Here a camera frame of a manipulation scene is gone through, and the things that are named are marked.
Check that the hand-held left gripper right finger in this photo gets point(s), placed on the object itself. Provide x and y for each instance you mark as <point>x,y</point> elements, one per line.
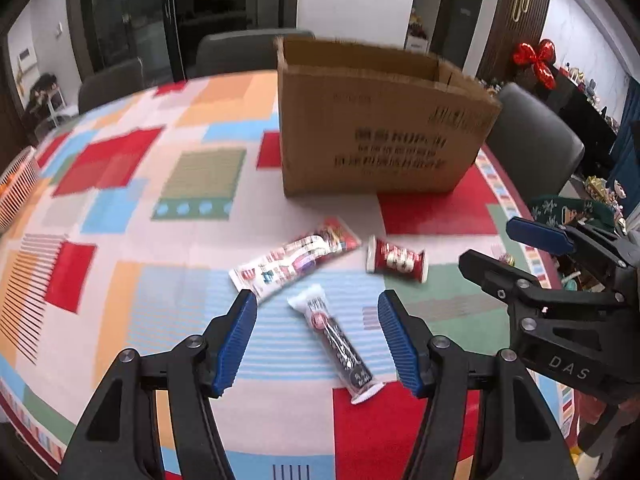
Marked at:
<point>406,347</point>

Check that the pink white snack packet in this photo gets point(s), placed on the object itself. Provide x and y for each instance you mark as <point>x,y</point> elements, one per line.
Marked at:
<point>290,262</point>

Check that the grey dining chair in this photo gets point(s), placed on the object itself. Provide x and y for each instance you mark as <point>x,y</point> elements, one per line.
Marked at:
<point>235,55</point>
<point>110,87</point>

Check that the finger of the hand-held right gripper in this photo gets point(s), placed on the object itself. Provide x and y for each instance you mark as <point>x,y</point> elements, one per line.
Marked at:
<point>540,235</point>
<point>492,275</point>

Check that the blue curtain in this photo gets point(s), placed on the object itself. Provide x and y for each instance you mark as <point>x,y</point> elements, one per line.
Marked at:
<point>630,130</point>

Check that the brown cardboard box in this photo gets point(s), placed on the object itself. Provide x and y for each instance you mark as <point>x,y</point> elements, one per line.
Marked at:
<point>380,135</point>

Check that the red cloth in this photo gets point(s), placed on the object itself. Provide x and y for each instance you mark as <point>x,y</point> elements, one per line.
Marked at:
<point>595,410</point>

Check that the glass sliding door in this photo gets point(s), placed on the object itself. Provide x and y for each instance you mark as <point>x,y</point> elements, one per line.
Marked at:
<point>150,10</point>

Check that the colourful patchwork tablecloth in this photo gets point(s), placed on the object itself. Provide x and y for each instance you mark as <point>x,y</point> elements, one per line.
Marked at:
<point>125,280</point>

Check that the black sideboard cabinet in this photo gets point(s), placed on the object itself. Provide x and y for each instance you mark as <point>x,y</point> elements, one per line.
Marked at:
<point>575,110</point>

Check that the black white-ended snack packet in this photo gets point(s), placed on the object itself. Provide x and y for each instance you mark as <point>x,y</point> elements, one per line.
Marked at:
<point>340,347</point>

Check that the red foil bow balloon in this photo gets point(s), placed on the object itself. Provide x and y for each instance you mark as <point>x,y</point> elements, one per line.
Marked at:
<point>540,57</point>

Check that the dark slatted cabinet door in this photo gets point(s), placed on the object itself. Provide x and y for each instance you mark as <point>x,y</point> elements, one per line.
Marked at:
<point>515,10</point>

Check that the row of small figurines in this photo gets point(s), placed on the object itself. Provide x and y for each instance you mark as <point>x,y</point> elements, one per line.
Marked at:
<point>585,77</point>

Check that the large grey padded chair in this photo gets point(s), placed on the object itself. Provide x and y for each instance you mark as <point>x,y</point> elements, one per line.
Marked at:
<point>540,140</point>

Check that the gold ornament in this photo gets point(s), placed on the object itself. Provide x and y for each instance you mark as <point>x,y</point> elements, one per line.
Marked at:
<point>597,185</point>

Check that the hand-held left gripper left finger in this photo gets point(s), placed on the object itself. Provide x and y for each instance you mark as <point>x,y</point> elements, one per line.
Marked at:
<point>235,347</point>

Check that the white slatted basket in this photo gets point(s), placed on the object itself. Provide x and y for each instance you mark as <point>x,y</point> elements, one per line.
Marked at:
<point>20,180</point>

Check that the small red snack packet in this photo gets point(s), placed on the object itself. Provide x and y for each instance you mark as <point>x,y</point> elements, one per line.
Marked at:
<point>397,259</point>

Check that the dark green patterned cloth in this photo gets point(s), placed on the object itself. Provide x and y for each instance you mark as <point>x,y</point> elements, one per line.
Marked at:
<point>555,207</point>

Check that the white stool with dark bag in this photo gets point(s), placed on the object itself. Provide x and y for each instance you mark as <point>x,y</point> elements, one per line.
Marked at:
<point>45,97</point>

